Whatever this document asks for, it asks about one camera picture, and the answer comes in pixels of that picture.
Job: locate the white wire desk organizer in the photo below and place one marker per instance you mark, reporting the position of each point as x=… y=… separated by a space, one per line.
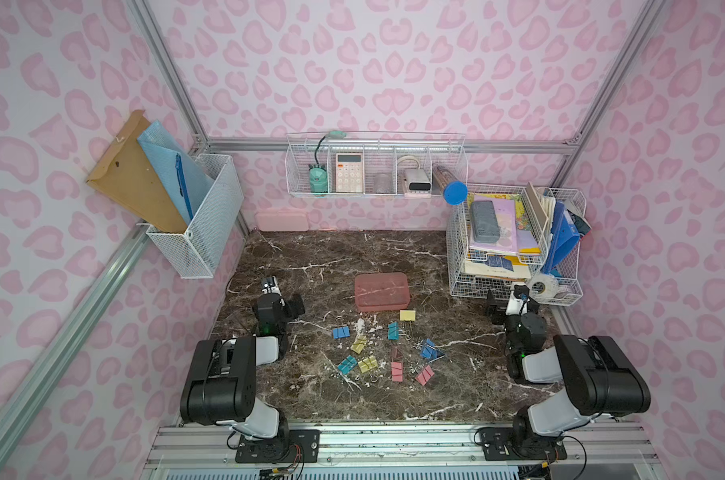
x=539 y=204

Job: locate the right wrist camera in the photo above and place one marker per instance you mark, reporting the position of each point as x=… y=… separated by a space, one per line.
x=521 y=302

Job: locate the white tape roll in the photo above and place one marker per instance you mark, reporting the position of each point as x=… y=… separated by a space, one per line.
x=543 y=287

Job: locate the white calculator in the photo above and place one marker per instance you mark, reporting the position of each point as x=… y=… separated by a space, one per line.
x=350 y=173

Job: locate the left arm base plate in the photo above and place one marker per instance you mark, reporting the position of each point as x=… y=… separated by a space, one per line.
x=303 y=444

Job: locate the brown paper envelope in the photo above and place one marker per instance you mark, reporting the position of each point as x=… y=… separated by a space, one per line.
x=125 y=175

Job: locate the pink binder clip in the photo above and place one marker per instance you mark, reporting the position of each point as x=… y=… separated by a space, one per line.
x=397 y=372
x=426 y=375

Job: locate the blue folder upright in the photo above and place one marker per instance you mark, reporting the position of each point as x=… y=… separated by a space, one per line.
x=565 y=237

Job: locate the white wire wall shelf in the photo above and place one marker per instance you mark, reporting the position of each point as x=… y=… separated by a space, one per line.
x=381 y=151

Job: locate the cream book lower tray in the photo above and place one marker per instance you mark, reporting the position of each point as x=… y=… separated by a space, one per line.
x=498 y=267

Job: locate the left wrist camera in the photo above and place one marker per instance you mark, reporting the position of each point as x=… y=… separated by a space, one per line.
x=270 y=285

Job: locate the large yellow binder clip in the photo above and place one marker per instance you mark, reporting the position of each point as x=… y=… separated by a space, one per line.
x=408 y=315

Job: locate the blue pen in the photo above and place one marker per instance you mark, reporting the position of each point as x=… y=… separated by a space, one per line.
x=185 y=203

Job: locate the light blue folder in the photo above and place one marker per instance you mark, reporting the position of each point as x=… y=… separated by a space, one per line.
x=161 y=149

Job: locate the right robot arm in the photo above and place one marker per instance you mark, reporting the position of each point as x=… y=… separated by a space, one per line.
x=597 y=377

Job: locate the teal binder clip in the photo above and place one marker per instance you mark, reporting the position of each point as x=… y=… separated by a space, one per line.
x=394 y=332
x=347 y=365

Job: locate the pink plastic storage box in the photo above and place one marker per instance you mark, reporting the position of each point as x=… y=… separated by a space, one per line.
x=381 y=292

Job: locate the tube with blue cap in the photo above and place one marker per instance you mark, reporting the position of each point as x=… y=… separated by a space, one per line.
x=453 y=191

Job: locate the stack of coloured papers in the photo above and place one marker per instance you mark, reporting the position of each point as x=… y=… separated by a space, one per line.
x=517 y=237

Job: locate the clear glass jar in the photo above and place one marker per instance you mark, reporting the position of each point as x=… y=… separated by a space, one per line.
x=384 y=184

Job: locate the pink white small device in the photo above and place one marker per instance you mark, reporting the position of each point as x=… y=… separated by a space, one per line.
x=414 y=179

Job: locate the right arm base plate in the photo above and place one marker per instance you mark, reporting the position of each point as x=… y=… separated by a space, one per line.
x=505 y=444

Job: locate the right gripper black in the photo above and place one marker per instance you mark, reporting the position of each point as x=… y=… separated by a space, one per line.
x=501 y=306

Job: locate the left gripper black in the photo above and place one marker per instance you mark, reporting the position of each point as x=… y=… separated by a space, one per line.
x=266 y=294

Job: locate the white mesh wall file basket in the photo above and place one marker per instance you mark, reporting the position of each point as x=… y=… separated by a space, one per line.
x=196 y=253

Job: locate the green desk lamp gadget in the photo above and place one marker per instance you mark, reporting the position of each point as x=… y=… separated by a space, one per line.
x=317 y=175

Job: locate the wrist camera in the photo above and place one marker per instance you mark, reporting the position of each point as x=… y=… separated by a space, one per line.
x=270 y=285
x=521 y=302

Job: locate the blue binder clip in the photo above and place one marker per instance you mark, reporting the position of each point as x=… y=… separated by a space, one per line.
x=341 y=332
x=429 y=351

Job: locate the pink box lid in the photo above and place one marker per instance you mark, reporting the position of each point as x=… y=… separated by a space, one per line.
x=282 y=220

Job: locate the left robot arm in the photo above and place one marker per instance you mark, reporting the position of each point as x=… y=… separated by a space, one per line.
x=220 y=388

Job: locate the grey pencil case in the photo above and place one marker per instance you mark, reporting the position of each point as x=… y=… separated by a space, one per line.
x=484 y=219

